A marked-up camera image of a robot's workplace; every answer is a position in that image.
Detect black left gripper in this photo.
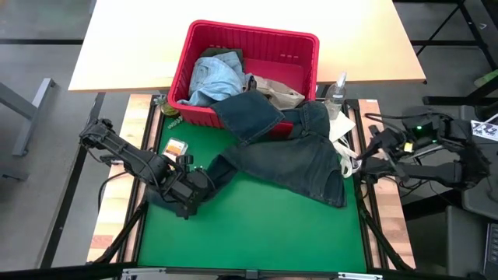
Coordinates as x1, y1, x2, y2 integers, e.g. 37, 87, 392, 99
167, 165, 216, 219

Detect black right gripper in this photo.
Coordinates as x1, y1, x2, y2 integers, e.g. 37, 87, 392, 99
356, 124, 409, 162

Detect dark blue jeans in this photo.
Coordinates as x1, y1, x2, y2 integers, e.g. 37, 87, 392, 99
146, 89, 348, 209

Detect red plastic laundry basket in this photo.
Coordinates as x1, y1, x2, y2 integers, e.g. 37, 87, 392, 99
167, 19, 321, 140

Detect white cloth tote bag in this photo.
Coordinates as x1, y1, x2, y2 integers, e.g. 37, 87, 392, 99
328, 111, 363, 179

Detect wipes packet with orange label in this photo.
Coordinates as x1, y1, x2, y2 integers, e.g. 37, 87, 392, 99
162, 137, 189, 163

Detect clear plastic spray bottle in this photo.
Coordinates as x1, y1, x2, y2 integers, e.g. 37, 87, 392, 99
324, 72, 348, 121

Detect beige trousers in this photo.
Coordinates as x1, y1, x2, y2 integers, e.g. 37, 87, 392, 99
244, 73, 307, 111

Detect light blue denim garment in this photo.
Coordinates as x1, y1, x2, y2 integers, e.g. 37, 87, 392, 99
177, 51, 247, 107

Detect white printed tag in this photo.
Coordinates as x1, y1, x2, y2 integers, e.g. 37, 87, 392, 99
469, 119, 498, 142

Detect black table base bar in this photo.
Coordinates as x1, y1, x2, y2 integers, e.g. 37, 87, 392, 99
40, 92, 107, 270

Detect grey plastic case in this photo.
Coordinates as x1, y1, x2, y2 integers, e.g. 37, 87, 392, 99
461, 104, 498, 221

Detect dark green garment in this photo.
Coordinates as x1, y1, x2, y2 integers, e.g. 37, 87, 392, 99
200, 47, 245, 63

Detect light wood table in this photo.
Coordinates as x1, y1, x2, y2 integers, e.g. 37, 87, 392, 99
68, 0, 427, 93

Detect grey metal table leg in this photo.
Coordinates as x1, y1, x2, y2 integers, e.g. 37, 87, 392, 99
0, 77, 56, 157

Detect black metal rig frame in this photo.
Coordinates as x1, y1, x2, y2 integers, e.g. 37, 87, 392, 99
0, 93, 479, 280

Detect black metal desk frame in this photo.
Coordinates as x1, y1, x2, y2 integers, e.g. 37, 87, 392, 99
410, 0, 498, 107

